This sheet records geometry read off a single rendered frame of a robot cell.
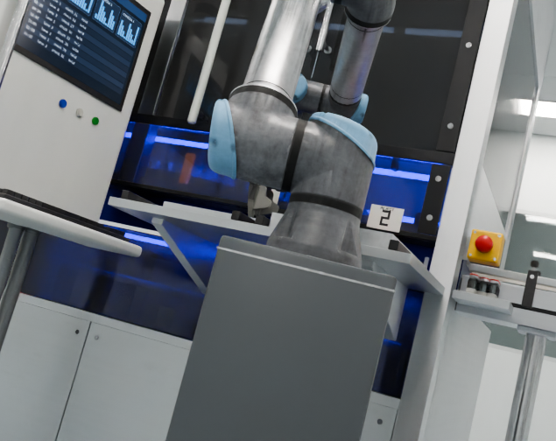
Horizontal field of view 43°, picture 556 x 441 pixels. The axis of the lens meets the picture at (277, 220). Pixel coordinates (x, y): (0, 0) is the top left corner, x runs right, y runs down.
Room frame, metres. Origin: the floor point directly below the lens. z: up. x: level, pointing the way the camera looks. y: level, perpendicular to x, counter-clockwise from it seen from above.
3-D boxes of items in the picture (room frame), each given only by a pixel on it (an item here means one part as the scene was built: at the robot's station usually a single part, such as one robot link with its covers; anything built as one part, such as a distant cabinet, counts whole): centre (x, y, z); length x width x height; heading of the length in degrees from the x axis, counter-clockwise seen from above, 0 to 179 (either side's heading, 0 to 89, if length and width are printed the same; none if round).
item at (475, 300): (1.68, -0.53, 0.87); 0.14 x 0.13 x 0.02; 155
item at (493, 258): (1.65, -0.50, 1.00); 0.08 x 0.07 x 0.07; 155
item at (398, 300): (1.54, -0.26, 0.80); 0.34 x 0.03 x 0.13; 155
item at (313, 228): (1.08, -0.07, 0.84); 0.15 x 0.15 x 0.10
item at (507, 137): (2.10, -0.63, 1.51); 0.85 x 0.01 x 0.59; 155
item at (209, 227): (1.65, -0.04, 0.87); 0.70 x 0.48 x 0.02; 65
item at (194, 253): (1.75, 0.19, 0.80); 0.34 x 0.03 x 0.13; 155
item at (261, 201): (1.68, 0.05, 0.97); 0.06 x 0.03 x 0.09; 65
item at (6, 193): (1.69, 0.52, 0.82); 0.40 x 0.14 x 0.02; 148
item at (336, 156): (1.08, -0.06, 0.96); 0.13 x 0.12 x 0.14; 88
